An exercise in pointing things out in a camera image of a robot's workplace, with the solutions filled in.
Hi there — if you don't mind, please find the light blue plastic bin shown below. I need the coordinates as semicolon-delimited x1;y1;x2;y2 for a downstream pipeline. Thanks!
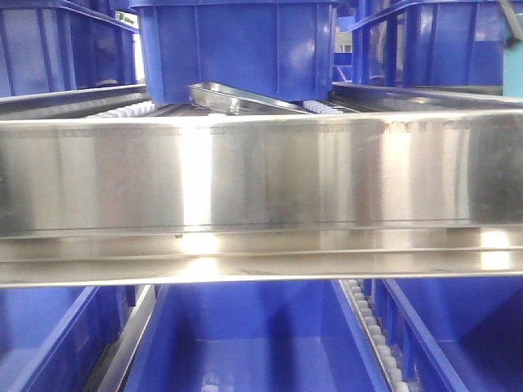
503;39;523;98

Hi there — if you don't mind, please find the steel lane divider strip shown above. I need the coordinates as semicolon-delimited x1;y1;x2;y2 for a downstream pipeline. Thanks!
188;82;311;115

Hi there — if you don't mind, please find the lower centre dark blue bin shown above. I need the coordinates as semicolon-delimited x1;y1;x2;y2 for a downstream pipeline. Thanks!
125;280;388;391

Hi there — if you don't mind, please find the dark blue bin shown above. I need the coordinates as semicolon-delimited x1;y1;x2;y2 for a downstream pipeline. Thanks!
364;277;522;391
1;1;137;97
347;1;505;87
125;280;388;391
1;287;125;391
129;1;339;104

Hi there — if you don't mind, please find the dark blue bin upper centre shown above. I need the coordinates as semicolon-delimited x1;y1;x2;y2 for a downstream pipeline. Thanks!
129;1;339;104

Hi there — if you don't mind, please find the lower right dark blue bin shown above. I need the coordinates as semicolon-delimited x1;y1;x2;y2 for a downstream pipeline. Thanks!
364;277;522;391

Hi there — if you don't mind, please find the dark blue bin upper right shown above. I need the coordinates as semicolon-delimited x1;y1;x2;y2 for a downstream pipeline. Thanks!
347;1;505;87

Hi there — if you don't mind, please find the lower left dark blue bin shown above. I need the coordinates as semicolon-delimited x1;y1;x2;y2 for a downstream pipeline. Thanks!
1;287;125;391

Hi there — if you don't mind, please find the dark blue bin upper left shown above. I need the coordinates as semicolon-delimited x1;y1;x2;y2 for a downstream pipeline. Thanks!
1;1;137;97

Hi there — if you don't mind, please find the steel shelf front rail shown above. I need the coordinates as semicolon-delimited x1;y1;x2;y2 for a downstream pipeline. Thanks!
1;109;522;287

